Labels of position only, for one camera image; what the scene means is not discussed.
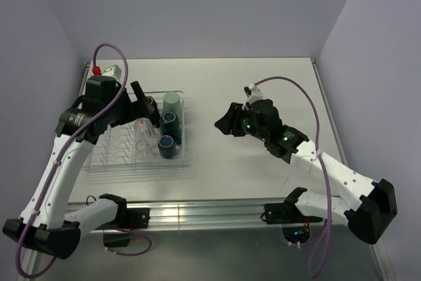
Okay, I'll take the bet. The clear wire dish rack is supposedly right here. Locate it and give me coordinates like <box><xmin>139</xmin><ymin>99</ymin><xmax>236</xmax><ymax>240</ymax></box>
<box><xmin>82</xmin><ymin>89</ymin><xmax>188</xmax><ymax>172</ymax></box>

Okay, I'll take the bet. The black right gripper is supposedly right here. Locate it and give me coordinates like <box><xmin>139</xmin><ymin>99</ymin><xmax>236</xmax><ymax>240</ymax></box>
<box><xmin>214</xmin><ymin>102</ymin><xmax>268</xmax><ymax>141</ymax></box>

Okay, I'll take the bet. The black mug cream interior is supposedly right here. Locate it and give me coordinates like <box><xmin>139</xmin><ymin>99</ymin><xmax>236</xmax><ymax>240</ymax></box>
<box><xmin>146</xmin><ymin>96</ymin><xmax>161</xmax><ymax>128</ymax></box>

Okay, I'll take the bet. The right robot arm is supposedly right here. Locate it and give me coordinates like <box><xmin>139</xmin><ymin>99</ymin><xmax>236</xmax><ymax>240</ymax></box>
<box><xmin>214</xmin><ymin>99</ymin><xmax>397</xmax><ymax>245</ymax></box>

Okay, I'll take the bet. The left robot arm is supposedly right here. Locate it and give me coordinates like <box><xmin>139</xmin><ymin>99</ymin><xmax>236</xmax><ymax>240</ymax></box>
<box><xmin>3</xmin><ymin>76</ymin><xmax>159</xmax><ymax>259</ymax></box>

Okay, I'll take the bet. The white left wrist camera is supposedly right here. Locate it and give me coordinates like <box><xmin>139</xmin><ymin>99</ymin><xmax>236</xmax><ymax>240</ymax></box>
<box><xmin>91</xmin><ymin>64</ymin><xmax>122</xmax><ymax>81</ymax></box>

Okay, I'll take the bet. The aluminium rail frame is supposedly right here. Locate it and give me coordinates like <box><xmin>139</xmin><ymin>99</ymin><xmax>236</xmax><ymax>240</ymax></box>
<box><xmin>43</xmin><ymin>200</ymin><xmax>395</xmax><ymax>280</ymax></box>

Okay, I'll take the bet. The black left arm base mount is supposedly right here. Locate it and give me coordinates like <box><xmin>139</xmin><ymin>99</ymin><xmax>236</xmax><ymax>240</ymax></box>
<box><xmin>101</xmin><ymin>207</ymin><xmax>150</xmax><ymax>249</ymax></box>

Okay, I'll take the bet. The dark blue mug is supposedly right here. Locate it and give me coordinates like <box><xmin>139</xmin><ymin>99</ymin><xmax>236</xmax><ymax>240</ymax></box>
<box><xmin>158</xmin><ymin>135</ymin><xmax>176</xmax><ymax>159</ymax></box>

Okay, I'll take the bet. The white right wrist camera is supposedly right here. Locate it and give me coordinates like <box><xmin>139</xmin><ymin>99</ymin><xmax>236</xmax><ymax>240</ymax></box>
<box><xmin>242</xmin><ymin>83</ymin><xmax>263</xmax><ymax>110</ymax></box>

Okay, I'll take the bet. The large clear glass cup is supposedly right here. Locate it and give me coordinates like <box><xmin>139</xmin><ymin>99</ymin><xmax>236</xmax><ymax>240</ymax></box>
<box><xmin>134</xmin><ymin>118</ymin><xmax>155</xmax><ymax>142</ymax></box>

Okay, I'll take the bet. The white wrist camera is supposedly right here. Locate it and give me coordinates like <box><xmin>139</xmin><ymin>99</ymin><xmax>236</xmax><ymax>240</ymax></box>
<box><xmin>91</xmin><ymin>64</ymin><xmax>122</xmax><ymax>81</ymax></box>
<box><xmin>242</xmin><ymin>83</ymin><xmax>263</xmax><ymax>110</ymax></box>

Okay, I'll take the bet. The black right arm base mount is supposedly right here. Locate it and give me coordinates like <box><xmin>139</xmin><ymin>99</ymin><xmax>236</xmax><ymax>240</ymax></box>
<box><xmin>260</xmin><ymin>203</ymin><xmax>323</xmax><ymax>224</ymax></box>

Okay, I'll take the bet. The dark green mug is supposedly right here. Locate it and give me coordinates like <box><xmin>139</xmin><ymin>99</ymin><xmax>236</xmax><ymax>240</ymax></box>
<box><xmin>160</xmin><ymin>111</ymin><xmax>182</xmax><ymax>145</ymax></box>

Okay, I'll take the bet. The small clear glass cup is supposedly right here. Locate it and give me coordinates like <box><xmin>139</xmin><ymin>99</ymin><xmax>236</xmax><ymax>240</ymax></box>
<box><xmin>135</xmin><ymin>140</ymin><xmax>156</xmax><ymax>158</ymax></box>

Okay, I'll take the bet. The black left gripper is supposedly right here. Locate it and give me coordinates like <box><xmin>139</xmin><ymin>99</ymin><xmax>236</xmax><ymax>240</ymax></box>
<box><xmin>103</xmin><ymin>81</ymin><xmax>153</xmax><ymax>128</ymax></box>

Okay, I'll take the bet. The light green plastic cup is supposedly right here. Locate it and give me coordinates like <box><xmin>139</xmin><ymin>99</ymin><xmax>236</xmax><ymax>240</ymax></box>
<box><xmin>162</xmin><ymin>91</ymin><xmax>183</xmax><ymax>123</ymax></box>

